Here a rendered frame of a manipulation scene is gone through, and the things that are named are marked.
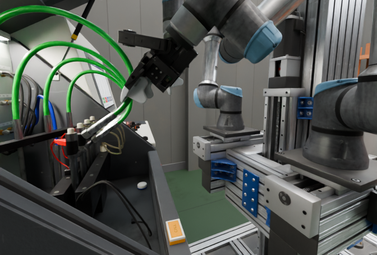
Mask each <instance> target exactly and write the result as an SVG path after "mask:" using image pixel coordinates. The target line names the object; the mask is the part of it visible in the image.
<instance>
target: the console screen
mask: <svg viewBox="0 0 377 255"><path fill-rule="evenodd" d="M84 54H85V57H86V58H87V59H91V60H94V61H96V62H98V61H97V60H96V59H95V58H93V57H92V56H91V55H90V54H88V53H87V52H84ZM88 66H89V69H93V70H98V71H102V72H104V70H103V69H102V68H100V67H98V66H96V65H93V64H90V63H88ZM91 75H92V78H93V80H94V83H95V87H96V90H97V92H98V95H99V98H100V102H101V104H102V106H103V107H105V108H106V109H107V110H109V111H110V112H111V111H113V110H114V109H115V108H116V107H115V104H114V101H113V98H112V94H111V91H110V89H109V86H108V82H107V79H106V77H105V76H102V75H99V74H96V73H91Z"/></svg>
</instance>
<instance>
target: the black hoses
mask: <svg viewBox="0 0 377 255"><path fill-rule="evenodd" d="M2 74H9V75H10V76H11V77H12V78H13V79H14V77H15V73H11V72H8V71H2ZM23 76H25V77H26V78H28V79H29V80H30V81H31V82H32V83H33V84H34V86H35V89H36V93H35V100H34V105H33V108H32V109H31V108H30V104H31V86H30V84H29V82H28V81H27V79H26V78H24V77H23ZM21 79H22V80H24V82H25V83H26V84H27V88H28V101H27V104H25V103H24V91H23V88H22V84H21V83H20V88H19V89H20V101H19V103H20V112H19V114H20V119H21V122H22V115H23V110H24V106H25V107H26V113H25V118H24V122H23V125H22V135H23V134H24V135H23V137H26V136H27V133H28V131H29V133H28V136H31V134H32V131H33V129H34V126H35V123H36V115H35V113H34V112H35V108H36V104H37V101H38V100H37V96H38V95H39V88H38V85H37V84H36V82H35V81H34V80H33V79H32V78H31V77H29V76H28V75H26V74H22V78H21ZM29 111H30V113H31V114H30V118H29V121H28V124H27V127H26V123H27V119H28V116H29ZM32 119H33V123H32V125H31V121H32ZM30 125H31V128H30ZM25 127H26V130H25ZM29 128H30V130H29ZM24 130H25V133H24ZM16 151H17V149H14V150H10V151H8V153H7V152H3V153H2V154H4V155H7V156H8V155H10V154H12V153H14V152H16Z"/></svg>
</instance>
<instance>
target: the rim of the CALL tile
mask: <svg viewBox="0 0 377 255"><path fill-rule="evenodd" d="M176 220H178V222H179V225H180V228H181V231H182V236H179V237H175V238H171V234H170V231H169V226H168V222H171V221H176ZM176 220H171V221H166V222H165V223H166V226H167V231H168V236H169V241H170V242H174V241H177V240H181V239H185V234H184V232H183V228H182V225H181V222H180V220H179V219H176Z"/></svg>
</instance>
